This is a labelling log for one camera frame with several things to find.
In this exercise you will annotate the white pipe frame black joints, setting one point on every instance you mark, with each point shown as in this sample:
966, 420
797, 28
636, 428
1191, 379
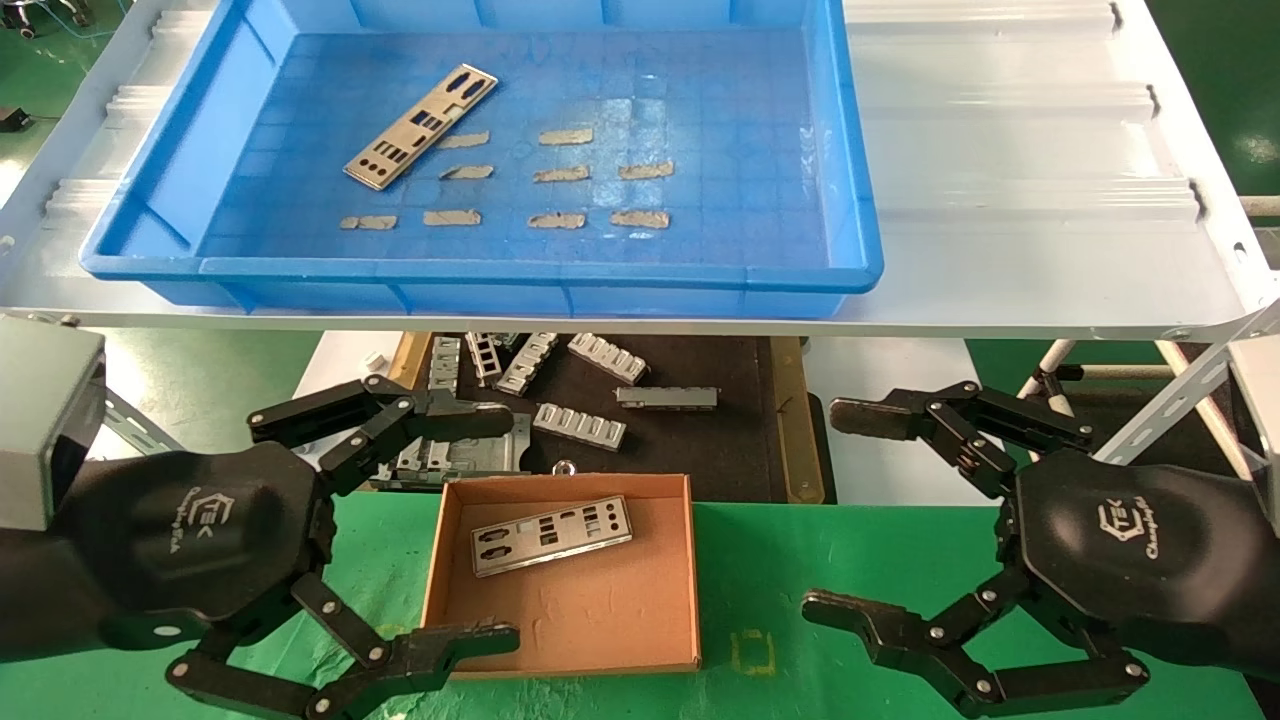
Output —
1055, 358

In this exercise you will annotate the white metal shelf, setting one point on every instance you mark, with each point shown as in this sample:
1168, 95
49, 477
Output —
1000, 200

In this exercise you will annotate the silver shield plate round holes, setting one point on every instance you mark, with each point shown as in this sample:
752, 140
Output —
420, 125

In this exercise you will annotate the green cloth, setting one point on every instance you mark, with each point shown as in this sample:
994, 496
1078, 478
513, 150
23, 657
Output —
780, 560

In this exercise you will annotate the small white cap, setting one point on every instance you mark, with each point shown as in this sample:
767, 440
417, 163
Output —
375, 360

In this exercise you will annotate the grey tape strip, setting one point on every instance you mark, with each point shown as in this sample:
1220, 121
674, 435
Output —
467, 139
645, 171
467, 172
561, 174
566, 136
368, 222

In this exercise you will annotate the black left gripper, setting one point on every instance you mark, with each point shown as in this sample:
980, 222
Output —
200, 530

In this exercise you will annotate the small black box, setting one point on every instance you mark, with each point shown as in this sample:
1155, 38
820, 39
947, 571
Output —
12, 120

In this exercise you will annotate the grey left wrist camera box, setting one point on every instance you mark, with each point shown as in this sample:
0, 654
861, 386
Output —
40, 420

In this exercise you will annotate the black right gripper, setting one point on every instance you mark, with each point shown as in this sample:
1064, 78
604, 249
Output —
1130, 540

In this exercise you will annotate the black office chair base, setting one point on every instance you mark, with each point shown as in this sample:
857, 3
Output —
25, 28

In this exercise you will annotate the black mat wooden frame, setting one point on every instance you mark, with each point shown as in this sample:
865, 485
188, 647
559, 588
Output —
700, 450

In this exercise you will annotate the white horizontal pipe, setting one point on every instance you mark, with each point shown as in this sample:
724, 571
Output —
1262, 205

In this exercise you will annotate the blue plastic tray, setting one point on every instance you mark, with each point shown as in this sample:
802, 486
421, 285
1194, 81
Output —
700, 120

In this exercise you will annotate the brown cardboard box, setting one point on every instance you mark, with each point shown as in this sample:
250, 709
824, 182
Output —
620, 620

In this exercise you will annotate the silver slotted shield plate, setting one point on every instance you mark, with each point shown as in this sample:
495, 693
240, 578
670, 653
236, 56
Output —
550, 537

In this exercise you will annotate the grey slotted metal bracket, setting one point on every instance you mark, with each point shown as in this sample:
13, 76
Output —
527, 362
445, 362
607, 357
483, 355
580, 425

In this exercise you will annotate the perforated metal angle brace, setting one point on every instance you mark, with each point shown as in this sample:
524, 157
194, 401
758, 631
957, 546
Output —
140, 428
1180, 400

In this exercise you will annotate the large grey metal chassis plate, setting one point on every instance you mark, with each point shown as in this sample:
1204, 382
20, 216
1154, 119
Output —
480, 460

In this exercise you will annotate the grey closed metal bar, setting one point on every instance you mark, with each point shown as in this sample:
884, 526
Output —
667, 397

